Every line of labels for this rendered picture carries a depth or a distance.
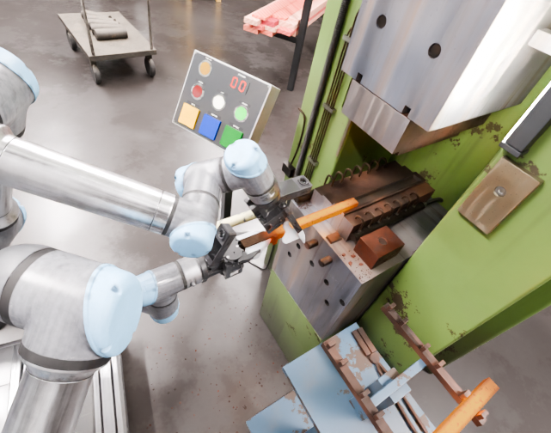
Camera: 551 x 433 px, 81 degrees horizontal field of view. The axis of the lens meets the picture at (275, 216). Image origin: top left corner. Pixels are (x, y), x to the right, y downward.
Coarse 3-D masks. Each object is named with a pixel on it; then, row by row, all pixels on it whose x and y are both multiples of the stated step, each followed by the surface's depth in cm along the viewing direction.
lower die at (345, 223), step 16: (368, 176) 119; (384, 176) 119; (400, 176) 121; (320, 192) 109; (336, 192) 109; (352, 192) 110; (400, 192) 114; (432, 192) 119; (320, 208) 111; (352, 208) 104; (368, 208) 106; (384, 208) 107; (336, 224) 106; (352, 224) 100; (368, 224) 105
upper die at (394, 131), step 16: (352, 80) 82; (352, 96) 84; (368, 96) 80; (352, 112) 85; (368, 112) 81; (384, 112) 77; (368, 128) 83; (384, 128) 78; (400, 128) 75; (416, 128) 76; (448, 128) 86; (464, 128) 92; (384, 144) 80; (400, 144) 78; (416, 144) 83
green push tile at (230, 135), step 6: (228, 126) 116; (228, 132) 116; (234, 132) 115; (240, 132) 114; (222, 138) 117; (228, 138) 117; (234, 138) 116; (240, 138) 115; (222, 144) 118; (228, 144) 117
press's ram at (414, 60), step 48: (384, 0) 68; (432, 0) 60; (480, 0) 54; (528, 0) 55; (384, 48) 72; (432, 48) 63; (480, 48) 57; (528, 48) 67; (384, 96) 76; (432, 96) 66; (480, 96) 71
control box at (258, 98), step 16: (192, 64) 118; (224, 64) 113; (192, 80) 119; (208, 80) 117; (224, 80) 114; (240, 80) 112; (256, 80) 110; (192, 96) 120; (208, 96) 118; (224, 96) 115; (240, 96) 113; (256, 96) 111; (272, 96) 112; (176, 112) 124; (208, 112) 119; (224, 112) 116; (256, 112) 112; (240, 128) 115; (256, 128) 114
